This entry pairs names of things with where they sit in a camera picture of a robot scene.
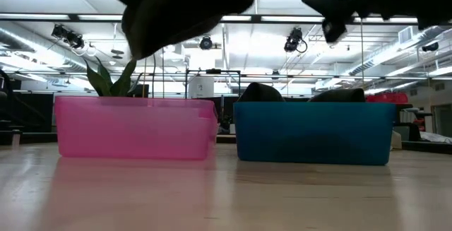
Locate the silver ceiling duct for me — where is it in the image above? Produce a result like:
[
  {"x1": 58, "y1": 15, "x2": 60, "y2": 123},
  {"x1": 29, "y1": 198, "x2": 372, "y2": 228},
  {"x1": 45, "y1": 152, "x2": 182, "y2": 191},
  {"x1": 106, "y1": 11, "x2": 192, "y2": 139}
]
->
[
  {"x1": 0, "y1": 25, "x2": 89, "y2": 73},
  {"x1": 347, "y1": 25, "x2": 452, "y2": 77}
]

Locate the white container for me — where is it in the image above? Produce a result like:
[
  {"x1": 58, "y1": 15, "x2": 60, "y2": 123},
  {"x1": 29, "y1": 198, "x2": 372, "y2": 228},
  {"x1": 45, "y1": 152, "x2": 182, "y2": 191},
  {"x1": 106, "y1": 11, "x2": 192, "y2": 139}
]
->
[{"x1": 188, "y1": 76, "x2": 215, "y2": 100}]

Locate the dark grey baseball cap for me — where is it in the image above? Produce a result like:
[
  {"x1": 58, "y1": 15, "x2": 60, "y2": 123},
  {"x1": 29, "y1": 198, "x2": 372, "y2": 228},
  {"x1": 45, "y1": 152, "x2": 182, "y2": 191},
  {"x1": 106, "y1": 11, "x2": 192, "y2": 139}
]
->
[
  {"x1": 121, "y1": 0, "x2": 272, "y2": 61},
  {"x1": 237, "y1": 81, "x2": 286, "y2": 103}
]

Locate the green artificial plant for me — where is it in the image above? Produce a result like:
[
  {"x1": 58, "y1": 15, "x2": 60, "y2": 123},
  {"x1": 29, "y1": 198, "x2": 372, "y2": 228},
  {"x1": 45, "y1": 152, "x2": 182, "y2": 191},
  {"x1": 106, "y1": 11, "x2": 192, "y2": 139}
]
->
[{"x1": 83, "y1": 57, "x2": 144, "y2": 97}]

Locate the pink translucent plastic bin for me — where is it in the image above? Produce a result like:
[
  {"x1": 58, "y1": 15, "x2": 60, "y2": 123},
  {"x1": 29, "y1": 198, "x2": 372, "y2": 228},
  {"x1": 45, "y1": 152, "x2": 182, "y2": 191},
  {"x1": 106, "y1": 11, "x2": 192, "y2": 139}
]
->
[{"x1": 54, "y1": 95, "x2": 219, "y2": 161}]

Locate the black partition panel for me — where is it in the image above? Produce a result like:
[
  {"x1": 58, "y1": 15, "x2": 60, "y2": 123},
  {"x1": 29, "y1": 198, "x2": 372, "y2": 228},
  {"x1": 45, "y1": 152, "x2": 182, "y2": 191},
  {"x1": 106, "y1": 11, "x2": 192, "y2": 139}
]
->
[{"x1": 10, "y1": 93, "x2": 54, "y2": 133}]

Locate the blue plastic bin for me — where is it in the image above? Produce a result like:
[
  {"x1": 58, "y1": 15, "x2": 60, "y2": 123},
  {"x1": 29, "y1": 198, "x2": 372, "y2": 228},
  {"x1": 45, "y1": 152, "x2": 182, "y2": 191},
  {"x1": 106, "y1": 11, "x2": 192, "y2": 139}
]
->
[{"x1": 232, "y1": 101, "x2": 397, "y2": 167}]

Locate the red plastic bin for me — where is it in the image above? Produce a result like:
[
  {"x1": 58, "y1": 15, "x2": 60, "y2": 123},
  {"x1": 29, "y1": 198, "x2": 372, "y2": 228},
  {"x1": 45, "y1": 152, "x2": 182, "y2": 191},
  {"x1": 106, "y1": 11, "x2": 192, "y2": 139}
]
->
[{"x1": 365, "y1": 92, "x2": 410, "y2": 104}]

